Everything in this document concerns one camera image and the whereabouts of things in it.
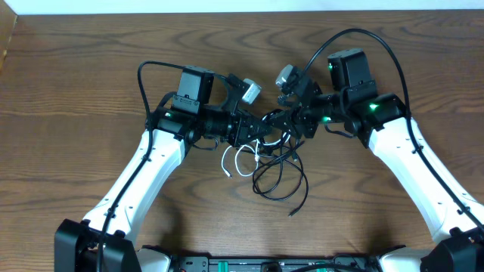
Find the white cable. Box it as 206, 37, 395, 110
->
221, 131, 292, 179

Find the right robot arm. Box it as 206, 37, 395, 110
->
268, 48, 483, 271

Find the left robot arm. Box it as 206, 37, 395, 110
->
54, 66, 271, 271

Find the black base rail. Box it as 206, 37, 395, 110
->
168, 254, 383, 272

